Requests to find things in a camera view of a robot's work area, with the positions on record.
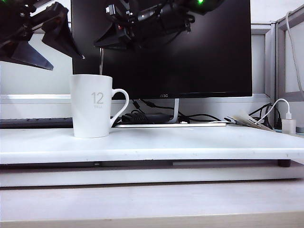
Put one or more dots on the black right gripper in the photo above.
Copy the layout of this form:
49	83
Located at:
126	19

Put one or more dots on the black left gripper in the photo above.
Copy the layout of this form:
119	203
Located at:
19	16

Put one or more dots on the metal spoon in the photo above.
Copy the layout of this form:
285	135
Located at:
101	61

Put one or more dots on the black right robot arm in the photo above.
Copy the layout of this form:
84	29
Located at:
185	12

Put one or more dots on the white ceramic mug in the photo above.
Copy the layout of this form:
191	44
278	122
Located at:
91	114

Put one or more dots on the black computer keyboard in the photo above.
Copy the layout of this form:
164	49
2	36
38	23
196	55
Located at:
35	122

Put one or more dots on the black power adapter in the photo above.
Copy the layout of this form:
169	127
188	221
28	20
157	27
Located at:
142	118

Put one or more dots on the black computer monitor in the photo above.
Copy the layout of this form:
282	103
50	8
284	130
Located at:
190	71

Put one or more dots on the white raised work board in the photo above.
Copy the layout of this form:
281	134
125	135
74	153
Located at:
166	145

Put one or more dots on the stack of papers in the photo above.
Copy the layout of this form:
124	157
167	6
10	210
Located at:
249	122

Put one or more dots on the white usb charger block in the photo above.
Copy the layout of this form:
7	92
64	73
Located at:
288	126

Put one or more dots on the black board foot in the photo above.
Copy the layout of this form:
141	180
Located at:
284	163

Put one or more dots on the aluminium partition rail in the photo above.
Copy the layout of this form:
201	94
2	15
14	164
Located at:
35	98

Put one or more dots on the grey partition frame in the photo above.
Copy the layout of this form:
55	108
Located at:
278	59

